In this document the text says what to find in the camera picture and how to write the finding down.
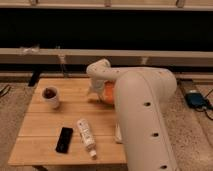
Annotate white cup with brown inside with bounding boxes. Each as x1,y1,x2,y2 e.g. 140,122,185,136
42,86,60,109

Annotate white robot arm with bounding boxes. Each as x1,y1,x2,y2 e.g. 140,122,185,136
86,59,179,171

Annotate black cable left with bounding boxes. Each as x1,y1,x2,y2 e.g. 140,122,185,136
0,83,12,98

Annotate black cable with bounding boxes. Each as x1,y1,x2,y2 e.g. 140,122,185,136
0,83,12,98
194,88,213,121

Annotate black remote control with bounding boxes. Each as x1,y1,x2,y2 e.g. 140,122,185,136
55,127,73,153

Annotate long white bench rail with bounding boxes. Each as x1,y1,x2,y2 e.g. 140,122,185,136
0,47,213,67

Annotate blue box device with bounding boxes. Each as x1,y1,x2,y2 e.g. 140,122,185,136
185,93,207,108

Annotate wooden table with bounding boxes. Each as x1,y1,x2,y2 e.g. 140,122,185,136
8,78,125,166

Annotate black bench leg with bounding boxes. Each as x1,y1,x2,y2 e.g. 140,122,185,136
28,67,41,87

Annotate black cable right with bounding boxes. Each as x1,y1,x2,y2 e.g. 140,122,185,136
194,88,213,121

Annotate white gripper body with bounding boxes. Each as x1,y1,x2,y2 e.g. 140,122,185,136
88,78,105,100

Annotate white tube bottle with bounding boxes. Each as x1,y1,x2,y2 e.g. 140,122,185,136
77,119,97,159

